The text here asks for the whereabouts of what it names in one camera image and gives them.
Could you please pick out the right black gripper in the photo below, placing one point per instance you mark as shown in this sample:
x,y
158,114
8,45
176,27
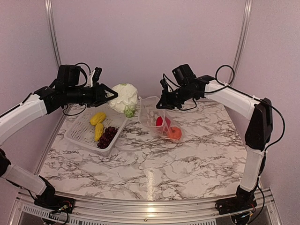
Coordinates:
x,y
161,101

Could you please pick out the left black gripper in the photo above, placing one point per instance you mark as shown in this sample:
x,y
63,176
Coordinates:
x,y
99,98

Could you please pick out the white cauliflower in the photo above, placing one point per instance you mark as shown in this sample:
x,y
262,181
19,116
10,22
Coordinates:
x,y
127,99

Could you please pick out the clear zip top bag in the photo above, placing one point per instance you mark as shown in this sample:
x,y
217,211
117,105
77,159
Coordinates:
x,y
148,114

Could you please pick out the red bell pepper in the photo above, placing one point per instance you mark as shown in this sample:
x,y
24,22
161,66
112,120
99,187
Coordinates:
x,y
160,121

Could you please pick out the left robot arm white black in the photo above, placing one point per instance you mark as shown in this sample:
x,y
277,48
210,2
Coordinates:
x,y
38,104

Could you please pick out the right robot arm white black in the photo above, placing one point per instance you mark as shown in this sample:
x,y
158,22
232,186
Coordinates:
x,y
257,111

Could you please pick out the yellow banana piece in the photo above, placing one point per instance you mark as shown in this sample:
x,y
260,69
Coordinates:
x,y
97,118

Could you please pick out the yellow corn cob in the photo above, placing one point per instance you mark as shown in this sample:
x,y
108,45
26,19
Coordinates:
x,y
98,132

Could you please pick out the dark red grape bunch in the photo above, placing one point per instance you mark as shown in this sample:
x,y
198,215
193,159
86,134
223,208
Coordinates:
x,y
107,137

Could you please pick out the white plastic basket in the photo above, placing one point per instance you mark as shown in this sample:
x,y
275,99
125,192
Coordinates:
x,y
81,132

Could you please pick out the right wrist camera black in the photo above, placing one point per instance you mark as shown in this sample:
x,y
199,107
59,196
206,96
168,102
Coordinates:
x,y
183,75

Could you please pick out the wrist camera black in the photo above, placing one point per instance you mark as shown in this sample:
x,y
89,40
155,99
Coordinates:
x,y
68,75
183,75

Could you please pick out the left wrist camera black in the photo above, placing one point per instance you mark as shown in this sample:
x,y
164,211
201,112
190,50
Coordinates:
x,y
68,75

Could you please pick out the right aluminium frame post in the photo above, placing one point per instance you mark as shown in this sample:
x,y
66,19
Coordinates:
x,y
242,38

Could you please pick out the aluminium frame post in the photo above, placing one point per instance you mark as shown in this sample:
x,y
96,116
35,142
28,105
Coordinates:
x,y
52,30
242,38

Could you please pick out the left aluminium frame post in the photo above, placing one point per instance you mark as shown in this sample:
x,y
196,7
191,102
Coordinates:
x,y
52,30

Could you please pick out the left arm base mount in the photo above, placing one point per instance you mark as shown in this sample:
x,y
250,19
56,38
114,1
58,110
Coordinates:
x,y
48,199

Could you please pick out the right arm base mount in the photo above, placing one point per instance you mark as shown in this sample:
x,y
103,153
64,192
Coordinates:
x,y
242,201

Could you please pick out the front aluminium rail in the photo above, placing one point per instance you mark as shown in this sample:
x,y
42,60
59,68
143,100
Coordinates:
x,y
101,211

